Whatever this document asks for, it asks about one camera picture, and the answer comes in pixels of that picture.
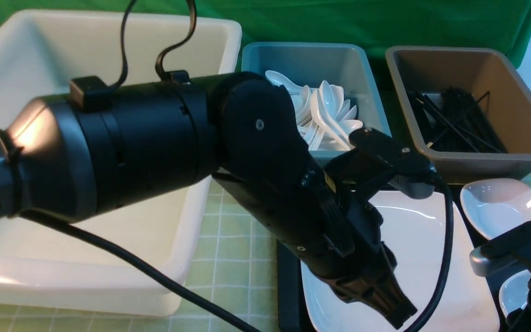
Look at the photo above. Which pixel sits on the small white bowl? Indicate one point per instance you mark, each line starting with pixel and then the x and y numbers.
pixel 513 294
pixel 495 206

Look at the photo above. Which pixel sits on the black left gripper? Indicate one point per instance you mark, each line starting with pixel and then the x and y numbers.
pixel 326 227

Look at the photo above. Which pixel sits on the large white square plate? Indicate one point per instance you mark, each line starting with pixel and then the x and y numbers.
pixel 414 231

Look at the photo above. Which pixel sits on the large white plastic tub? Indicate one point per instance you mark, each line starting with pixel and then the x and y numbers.
pixel 40 51

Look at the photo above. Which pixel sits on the pile of black chopsticks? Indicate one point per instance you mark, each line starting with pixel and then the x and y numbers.
pixel 455 123

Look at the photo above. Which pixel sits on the pile of white spoons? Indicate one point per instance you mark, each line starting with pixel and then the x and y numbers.
pixel 324 116

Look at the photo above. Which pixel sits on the blue plastic spoon bin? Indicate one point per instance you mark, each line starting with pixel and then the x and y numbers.
pixel 303 63

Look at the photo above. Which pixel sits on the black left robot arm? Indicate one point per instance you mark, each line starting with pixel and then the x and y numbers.
pixel 71 157

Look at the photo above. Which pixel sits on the brown plastic chopstick bin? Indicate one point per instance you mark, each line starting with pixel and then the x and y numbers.
pixel 487 75

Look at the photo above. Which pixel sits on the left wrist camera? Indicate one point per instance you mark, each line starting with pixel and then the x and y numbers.
pixel 377 160

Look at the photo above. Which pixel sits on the green backdrop cloth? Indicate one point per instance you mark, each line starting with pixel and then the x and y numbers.
pixel 376 25

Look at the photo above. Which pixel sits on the green checked tablecloth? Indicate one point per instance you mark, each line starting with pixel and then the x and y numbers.
pixel 235 263

